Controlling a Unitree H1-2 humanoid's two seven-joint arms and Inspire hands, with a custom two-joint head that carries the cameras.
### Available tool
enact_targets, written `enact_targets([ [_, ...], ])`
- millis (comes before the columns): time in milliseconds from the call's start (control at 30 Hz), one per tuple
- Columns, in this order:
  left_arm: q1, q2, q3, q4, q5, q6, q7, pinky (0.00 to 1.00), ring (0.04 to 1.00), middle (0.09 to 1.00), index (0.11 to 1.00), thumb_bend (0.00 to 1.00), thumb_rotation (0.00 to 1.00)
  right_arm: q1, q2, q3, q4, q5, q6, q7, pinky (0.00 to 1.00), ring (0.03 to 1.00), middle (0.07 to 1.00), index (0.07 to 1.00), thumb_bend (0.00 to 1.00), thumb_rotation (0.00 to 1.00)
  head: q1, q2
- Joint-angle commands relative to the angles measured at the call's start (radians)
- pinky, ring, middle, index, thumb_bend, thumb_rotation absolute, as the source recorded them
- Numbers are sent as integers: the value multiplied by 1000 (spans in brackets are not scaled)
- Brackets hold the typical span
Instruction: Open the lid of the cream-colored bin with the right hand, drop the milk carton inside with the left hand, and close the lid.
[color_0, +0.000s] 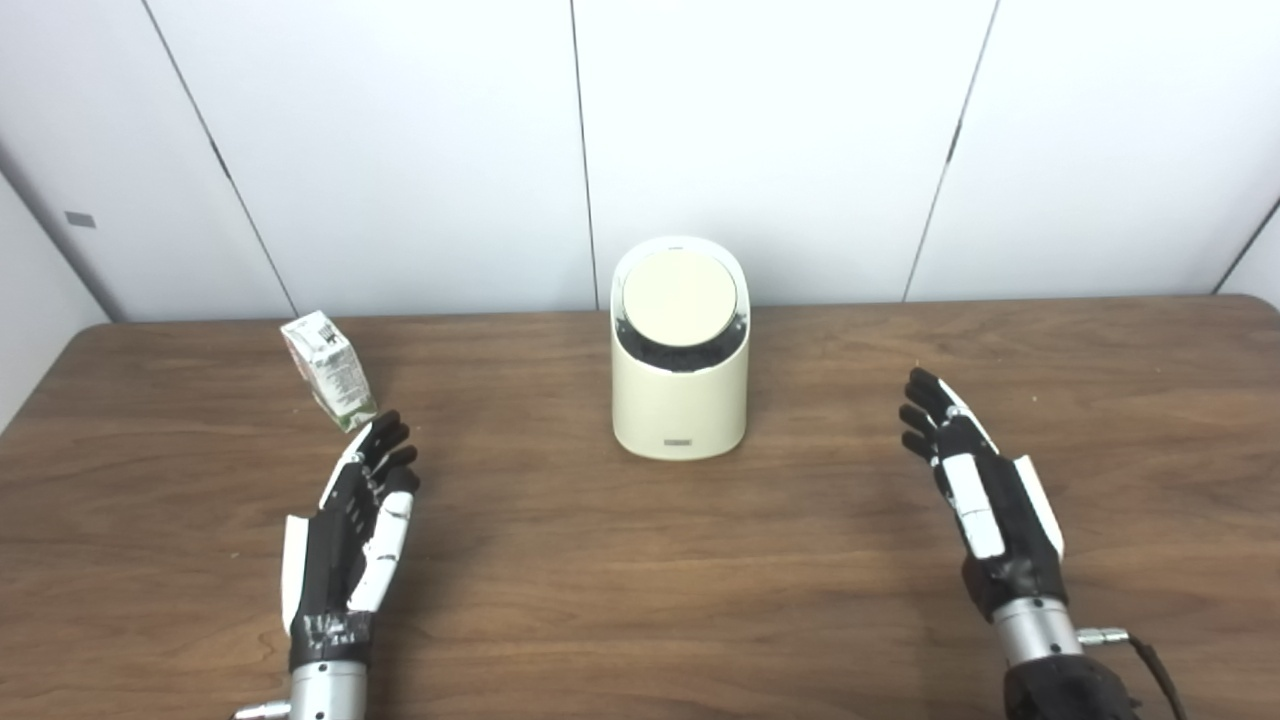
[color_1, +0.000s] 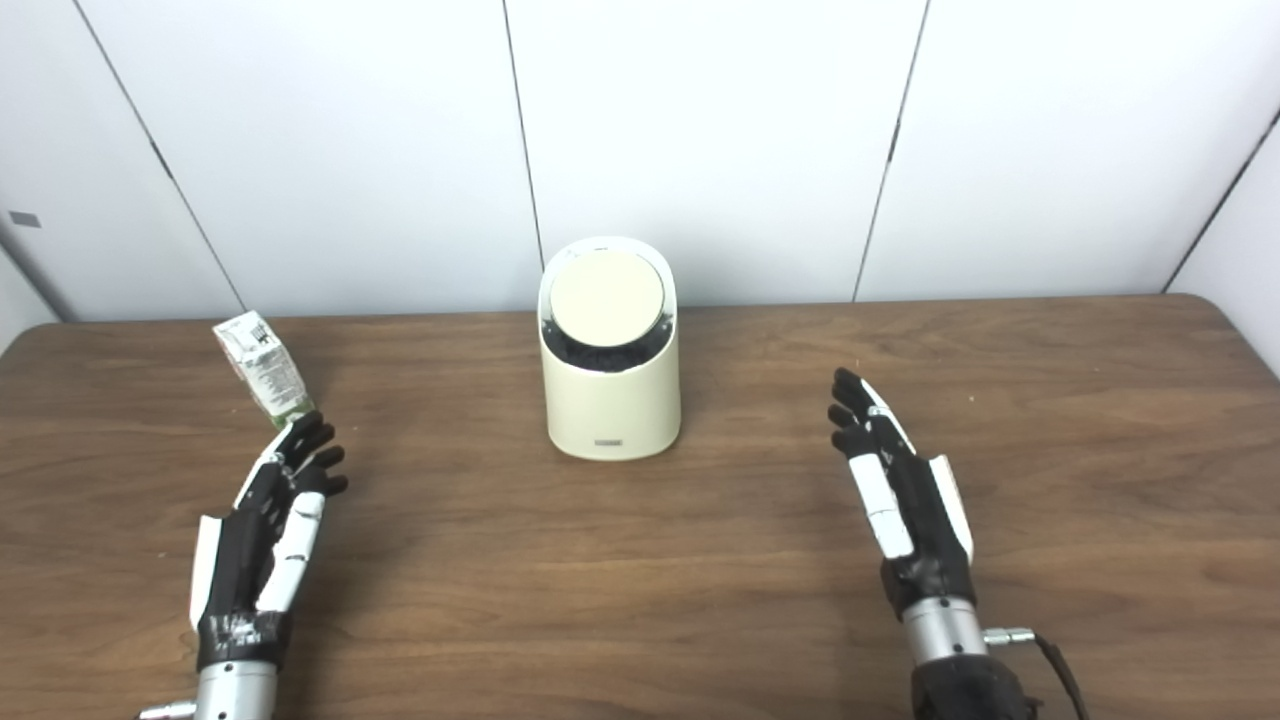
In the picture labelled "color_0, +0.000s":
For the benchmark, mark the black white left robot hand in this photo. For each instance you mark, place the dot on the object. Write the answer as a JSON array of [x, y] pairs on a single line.
[[330, 560]]

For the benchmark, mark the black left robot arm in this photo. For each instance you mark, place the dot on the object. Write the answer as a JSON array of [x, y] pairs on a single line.
[[328, 695]]

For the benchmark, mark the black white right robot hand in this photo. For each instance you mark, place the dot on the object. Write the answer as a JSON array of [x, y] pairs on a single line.
[[1010, 540]]

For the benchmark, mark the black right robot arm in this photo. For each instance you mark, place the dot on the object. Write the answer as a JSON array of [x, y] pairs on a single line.
[[1045, 660]]

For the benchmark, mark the cream round bin lid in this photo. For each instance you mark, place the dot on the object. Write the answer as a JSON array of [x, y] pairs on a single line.
[[680, 298]]

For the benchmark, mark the cream-colored round bin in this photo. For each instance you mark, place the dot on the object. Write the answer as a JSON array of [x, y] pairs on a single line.
[[680, 410]]

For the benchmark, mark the white green milk carton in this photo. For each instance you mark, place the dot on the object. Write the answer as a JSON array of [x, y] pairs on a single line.
[[335, 372]]

